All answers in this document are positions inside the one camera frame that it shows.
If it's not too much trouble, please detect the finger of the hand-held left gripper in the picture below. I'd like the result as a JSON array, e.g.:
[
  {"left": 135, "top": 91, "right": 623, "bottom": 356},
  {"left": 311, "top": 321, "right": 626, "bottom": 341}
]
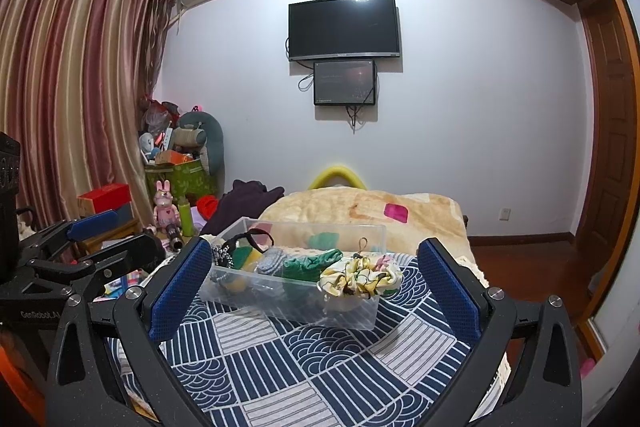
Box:
[
  {"left": 20, "top": 211, "right": 122, "bottom": 269},
  {"left": 70, "top": 229, "right": 167, "bottom": 299}
]

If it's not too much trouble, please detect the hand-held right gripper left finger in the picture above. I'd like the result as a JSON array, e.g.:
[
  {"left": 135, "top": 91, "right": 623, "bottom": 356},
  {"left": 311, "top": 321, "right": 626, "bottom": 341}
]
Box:
[{"left": 45, "top": 236, "right": 236, "bottom": 427}]

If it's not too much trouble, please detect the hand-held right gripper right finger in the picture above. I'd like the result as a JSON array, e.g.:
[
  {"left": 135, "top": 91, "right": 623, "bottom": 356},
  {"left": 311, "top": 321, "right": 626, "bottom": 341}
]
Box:
[{"left": 416, "top": 236, "right": 584, "bottom": 427}]

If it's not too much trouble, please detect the white pouch with black trim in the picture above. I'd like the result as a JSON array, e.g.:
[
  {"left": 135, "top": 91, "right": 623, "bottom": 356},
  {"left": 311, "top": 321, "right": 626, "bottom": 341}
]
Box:
[{"left": 210, "top": 228, "right": 277, "bottom": 281}]

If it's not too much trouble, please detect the yellow floral scrunchie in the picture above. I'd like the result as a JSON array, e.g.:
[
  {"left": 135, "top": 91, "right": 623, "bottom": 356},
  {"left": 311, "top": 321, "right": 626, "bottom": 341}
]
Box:
[{"left": 318, "top": 253, "right": 404, "bottom": 301}]

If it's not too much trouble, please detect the clear plastic box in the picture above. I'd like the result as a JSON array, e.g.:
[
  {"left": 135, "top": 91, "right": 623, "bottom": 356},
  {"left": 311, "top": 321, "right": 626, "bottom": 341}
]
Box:
[{"left": 197, "top": 216, "right": 389, "bottom": 331}]

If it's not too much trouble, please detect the green lace cloth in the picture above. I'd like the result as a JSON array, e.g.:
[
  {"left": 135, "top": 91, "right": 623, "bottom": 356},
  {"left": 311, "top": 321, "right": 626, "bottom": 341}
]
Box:
[{"left": 281, "top": 248, "right": 344, "bottom": 284}]

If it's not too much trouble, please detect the dark blue box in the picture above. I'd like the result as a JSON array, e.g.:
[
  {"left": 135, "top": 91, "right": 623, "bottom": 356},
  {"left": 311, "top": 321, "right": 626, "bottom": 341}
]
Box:
[{"left": 96, "top": 202, "right": 137, "bottom": 229}]

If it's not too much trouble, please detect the red box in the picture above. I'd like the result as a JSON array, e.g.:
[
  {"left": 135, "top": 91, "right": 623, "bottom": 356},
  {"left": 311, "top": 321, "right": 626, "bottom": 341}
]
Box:
[{"left": 76, "top": 182, "right": 133, "bottom": 216}]

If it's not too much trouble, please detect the black flashlight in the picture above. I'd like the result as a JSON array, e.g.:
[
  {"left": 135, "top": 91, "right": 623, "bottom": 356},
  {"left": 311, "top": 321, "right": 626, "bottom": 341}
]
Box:
[{"left": 166, "top": 222, "right": 187, "bottom": 251}]

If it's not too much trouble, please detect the pink rabbit toy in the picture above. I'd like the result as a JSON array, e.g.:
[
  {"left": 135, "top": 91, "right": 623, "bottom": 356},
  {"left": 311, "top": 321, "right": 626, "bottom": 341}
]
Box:
[{"left": 153, "top": 178, "right": 181, "bottom": 229}]

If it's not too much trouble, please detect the green bottle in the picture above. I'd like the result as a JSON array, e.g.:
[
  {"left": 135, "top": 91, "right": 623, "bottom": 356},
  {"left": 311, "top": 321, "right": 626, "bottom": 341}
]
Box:
[{"left": 178, "top": 196, "right": 196, "bottom": 239}]

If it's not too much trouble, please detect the red cloth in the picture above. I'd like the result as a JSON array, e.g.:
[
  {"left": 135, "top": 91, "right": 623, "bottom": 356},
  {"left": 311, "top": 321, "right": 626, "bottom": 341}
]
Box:
[{"left": 195, "top": 195, "right": 222, "bottom": 220}]

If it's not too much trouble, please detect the green patterned bag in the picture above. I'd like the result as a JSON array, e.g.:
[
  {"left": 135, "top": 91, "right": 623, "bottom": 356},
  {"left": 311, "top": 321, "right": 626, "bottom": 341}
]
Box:
[{"left": 144, "top": 156, "right": 219, "bottom": 208}]

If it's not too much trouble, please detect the dark purple clothing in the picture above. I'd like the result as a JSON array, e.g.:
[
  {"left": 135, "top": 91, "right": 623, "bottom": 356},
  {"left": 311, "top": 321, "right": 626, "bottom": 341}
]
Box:
[{"left": 206, "top": 178, "right": 287, "bottom": 236}]

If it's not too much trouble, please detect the pile of toys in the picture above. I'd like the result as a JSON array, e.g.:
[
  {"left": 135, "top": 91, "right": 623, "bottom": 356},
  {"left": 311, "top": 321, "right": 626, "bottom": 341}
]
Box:
[{"left": 139, "top": 93, "right": 182, "bottom": 164}]

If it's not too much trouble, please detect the beige blanket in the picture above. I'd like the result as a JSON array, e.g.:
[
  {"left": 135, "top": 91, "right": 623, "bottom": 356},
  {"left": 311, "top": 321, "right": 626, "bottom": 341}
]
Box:
[{"left": 256, "top": 186, "right": 469, "bottom": 259}]

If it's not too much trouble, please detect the grey plush pillow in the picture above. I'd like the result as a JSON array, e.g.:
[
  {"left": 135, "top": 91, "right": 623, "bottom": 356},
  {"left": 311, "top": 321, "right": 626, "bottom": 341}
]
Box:
[{"left": 176, "top": 110, "right": 227, "bottom": 176}]

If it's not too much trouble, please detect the striped pink beige curtain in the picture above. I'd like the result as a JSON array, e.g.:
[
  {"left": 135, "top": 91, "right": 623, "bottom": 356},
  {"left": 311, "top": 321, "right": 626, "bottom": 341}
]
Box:
[{"left": 0, "top": 0, "right": 174, "bottom": 234}]

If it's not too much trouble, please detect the navy white patterned tablecloth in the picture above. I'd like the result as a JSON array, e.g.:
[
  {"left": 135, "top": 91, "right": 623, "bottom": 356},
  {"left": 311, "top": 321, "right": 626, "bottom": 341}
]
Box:
[{"left": 106, "top": 227, "right": 512, "bottom": 427}]

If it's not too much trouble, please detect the yellow pillow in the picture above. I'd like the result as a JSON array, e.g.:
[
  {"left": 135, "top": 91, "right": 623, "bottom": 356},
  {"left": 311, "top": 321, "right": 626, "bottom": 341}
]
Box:
[{"left": 306, "top": 163, "right": 369, "bottom": 192}]

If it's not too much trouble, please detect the brown wooden door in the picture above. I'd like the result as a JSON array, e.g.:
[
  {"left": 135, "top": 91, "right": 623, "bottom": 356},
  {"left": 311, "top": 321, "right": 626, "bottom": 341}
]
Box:
[{"left": 579, "top": 0, "right": 639, "bottom": 259}]

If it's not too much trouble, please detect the small black wall monitor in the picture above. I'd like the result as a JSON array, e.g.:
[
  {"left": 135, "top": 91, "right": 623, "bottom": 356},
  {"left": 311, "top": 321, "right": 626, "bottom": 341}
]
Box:
[{"left": 313, "top": 59, "right": 377, "bottom": 107}]

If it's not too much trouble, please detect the black wall television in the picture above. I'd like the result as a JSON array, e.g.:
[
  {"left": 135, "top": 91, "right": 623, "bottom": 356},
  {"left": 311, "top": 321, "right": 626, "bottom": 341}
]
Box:
[{"left": 287, "top": 0, "right": 403, "bottom": 62}]

